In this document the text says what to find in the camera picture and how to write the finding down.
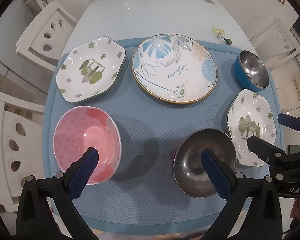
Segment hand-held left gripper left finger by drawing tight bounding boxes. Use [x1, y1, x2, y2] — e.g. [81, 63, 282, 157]
[16, 147, 100, 240]

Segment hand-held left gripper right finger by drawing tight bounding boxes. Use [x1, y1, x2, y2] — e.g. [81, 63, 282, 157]
[201, 148, 283, 240]

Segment plain steel bowl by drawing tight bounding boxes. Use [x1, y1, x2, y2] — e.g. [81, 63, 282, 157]
[173, 128, 237, 198]

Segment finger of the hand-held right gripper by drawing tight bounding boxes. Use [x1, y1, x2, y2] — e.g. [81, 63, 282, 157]
[277, 113, 300, 140]
[247, 135, 287, 167]

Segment white dining chair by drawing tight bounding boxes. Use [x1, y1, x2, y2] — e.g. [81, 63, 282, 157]
[249, 18, 300, 63]
[16, 1, 78, 72]
[0, 92, 53, 213]

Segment leaf print octagonal plate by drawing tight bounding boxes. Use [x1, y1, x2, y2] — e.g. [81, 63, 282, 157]
[55, 36, 127, 103]

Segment pink dotted bowl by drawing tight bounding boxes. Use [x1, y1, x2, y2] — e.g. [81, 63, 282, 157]
[52, 106, 122, 185]

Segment small green plastic toy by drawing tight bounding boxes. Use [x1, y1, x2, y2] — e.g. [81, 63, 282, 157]
[212, 26, 232, 46]

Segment grey refrigerator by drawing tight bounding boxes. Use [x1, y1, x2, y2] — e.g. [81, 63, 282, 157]
[0, 0, 65, 93]

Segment round blue floral plate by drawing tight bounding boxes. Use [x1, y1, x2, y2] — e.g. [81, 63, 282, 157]
[132, 34, 218, 104]

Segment blue steel bowl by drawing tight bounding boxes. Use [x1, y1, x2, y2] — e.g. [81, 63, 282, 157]
[234, 50, 270, 92]

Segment tree print octagonal plate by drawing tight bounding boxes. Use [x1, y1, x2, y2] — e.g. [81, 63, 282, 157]
[226, 89, 277, 167]

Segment blue textured table mat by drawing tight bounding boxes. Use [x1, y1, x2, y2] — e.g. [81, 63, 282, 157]
[41, 38, 283, 230]

